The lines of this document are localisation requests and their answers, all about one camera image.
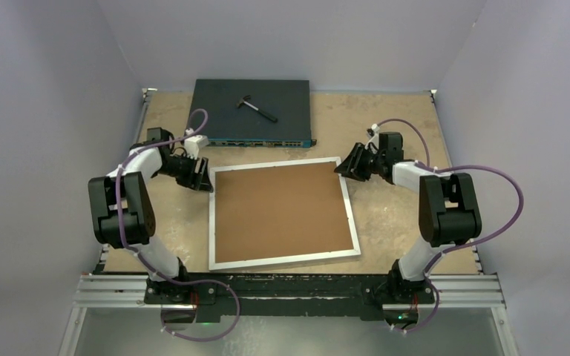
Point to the dark network switch box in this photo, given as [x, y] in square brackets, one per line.
[289, 100]

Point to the brown cardboard backing board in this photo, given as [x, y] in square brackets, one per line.
[280, 211]

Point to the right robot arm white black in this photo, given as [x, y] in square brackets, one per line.
[448, 211]

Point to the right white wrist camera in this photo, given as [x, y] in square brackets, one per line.
[373, 132]

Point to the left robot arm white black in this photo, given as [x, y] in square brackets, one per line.
[121, 209]

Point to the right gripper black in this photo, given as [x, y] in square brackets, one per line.
[352, 166]

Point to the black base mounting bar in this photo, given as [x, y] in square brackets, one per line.
[365, 296]

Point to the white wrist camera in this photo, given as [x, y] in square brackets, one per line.
[193, 143]
[373, 132]

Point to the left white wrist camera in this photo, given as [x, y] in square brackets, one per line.
[193, 143]

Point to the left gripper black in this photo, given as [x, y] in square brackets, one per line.
[197, 180]

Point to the small black-handled hammer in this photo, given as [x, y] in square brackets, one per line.
[247, 101]

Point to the white picture frame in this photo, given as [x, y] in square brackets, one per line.
[211, 221]

